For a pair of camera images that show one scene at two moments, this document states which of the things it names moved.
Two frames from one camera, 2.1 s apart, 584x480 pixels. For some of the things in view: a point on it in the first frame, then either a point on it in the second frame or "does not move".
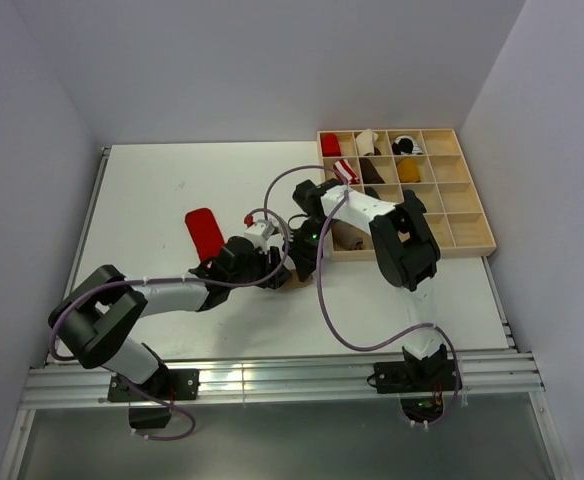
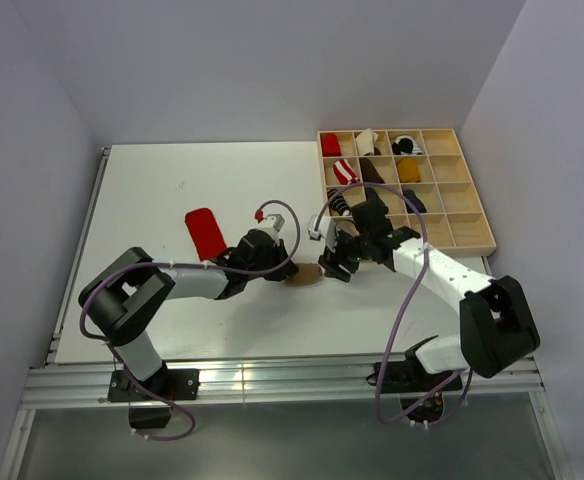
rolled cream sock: [366, 141] does not move
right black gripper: [304, 258] → [331, 261]
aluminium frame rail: [85, 387] does not move
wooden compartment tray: [429, 162] does not move
